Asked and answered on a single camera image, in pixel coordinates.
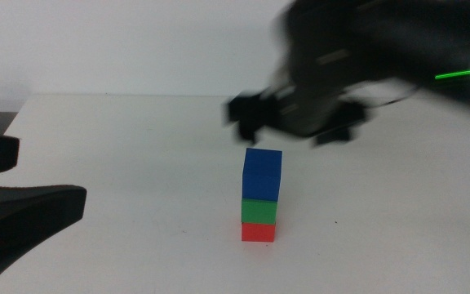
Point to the blue cube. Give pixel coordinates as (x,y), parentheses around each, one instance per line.
(262,175)

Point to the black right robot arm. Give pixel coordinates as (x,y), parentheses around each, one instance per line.
(431,36)

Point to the red cube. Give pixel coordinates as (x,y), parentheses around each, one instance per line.
(258,232)

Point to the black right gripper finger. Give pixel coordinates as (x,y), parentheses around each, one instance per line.
(343,122)
(251,114)

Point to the green cube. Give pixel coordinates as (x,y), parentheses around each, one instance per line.
(259,211)

